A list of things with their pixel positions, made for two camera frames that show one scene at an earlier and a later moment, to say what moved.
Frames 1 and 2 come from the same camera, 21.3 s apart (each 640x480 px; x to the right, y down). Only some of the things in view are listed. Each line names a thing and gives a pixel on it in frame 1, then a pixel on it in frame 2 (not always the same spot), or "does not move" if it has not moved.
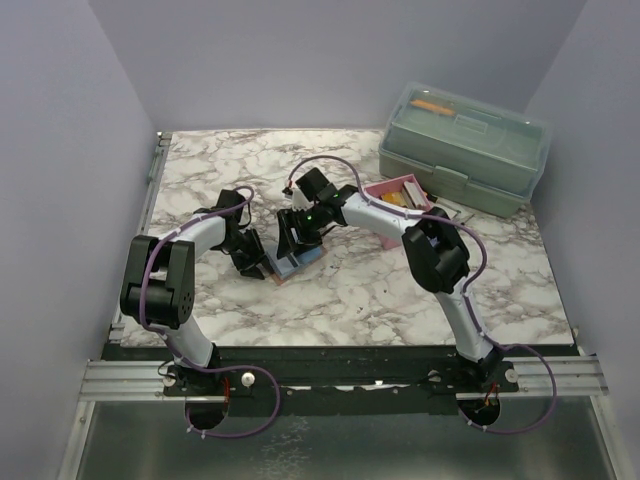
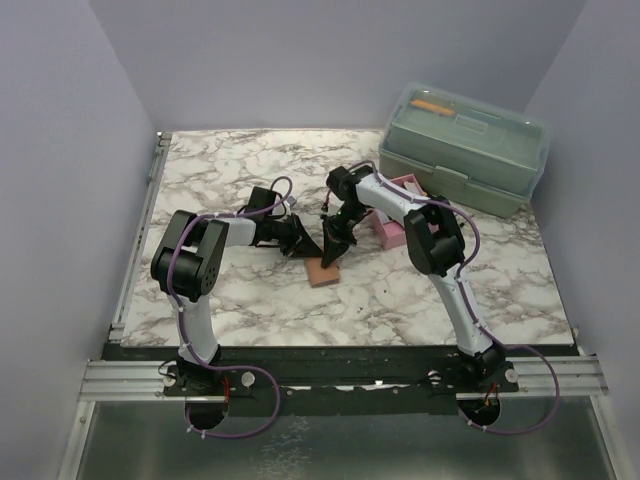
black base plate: (341, 381) does not move
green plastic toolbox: (464, 149) does not move
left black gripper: (257, 254) → (303, 245)
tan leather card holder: (283, 267) → (320, 276)
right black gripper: (288, 220) → (334, 244)
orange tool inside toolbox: (432, 107) does not move
